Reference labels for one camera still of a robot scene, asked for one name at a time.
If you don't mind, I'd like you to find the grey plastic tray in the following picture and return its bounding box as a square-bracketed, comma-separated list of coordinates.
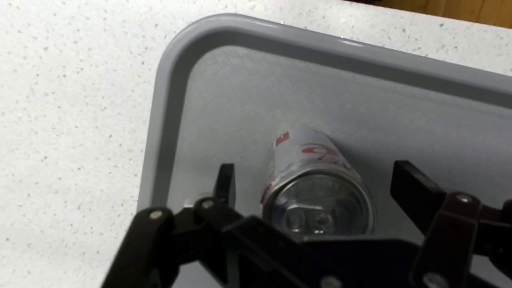
[136, 13, 512, 288]

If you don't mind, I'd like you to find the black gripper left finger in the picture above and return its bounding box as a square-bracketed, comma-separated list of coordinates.
[101, 162, 342, 288]

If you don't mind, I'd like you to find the silver soda can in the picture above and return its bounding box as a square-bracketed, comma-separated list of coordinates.
[259, 126, 374, 237]

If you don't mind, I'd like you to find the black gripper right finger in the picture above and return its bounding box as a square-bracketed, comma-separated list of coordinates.
[389, 158, 512, 288]

